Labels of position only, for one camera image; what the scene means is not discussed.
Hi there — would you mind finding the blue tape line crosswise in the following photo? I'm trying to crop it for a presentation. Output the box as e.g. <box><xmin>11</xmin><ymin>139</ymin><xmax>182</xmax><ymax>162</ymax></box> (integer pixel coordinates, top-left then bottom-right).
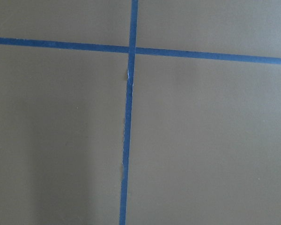
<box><xmin>0</xmin><ymin>37</ymin><xmax>281</xmax><ymax>65</ymax></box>

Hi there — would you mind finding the brown cardboard table cover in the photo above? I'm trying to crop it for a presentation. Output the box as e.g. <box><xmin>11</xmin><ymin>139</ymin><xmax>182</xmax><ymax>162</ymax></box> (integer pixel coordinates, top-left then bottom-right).
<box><xmin>0</xmin><ymin>0</ymin><xmax>281</xmax><ymax>225</ymax></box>

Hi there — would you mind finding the blue tape line lengthwise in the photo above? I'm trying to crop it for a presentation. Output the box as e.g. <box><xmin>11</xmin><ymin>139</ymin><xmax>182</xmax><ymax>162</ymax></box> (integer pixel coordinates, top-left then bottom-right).
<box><xmin>119</xmin><ymin>0</ymin><xmax>138</xmax><ymax>225</ymax></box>

